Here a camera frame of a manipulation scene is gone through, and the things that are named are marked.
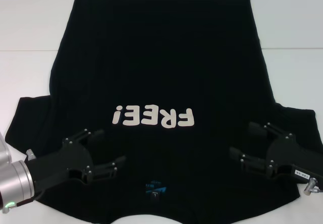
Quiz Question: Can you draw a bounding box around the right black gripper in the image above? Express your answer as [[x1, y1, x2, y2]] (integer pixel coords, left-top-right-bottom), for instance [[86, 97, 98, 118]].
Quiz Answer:
[[229, 122, 323, 186]]

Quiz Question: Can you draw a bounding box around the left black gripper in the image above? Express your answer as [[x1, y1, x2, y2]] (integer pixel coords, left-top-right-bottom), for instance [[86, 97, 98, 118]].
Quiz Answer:
[[25, 128, 127, 188]]

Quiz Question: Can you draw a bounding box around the black shirt with FREE print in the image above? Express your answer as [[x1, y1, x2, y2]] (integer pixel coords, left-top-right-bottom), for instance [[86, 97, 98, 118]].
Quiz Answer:
[[5, 0, 323, 224]]

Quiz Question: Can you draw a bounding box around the right arm silver cable plug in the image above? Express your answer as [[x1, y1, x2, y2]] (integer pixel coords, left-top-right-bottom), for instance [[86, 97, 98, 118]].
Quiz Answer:
[[303, 177, 323, 196]]

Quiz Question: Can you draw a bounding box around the left arm dark cable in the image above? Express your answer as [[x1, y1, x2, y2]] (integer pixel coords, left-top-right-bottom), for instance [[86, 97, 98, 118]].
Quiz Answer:
[[14, 189, 45, 206]]

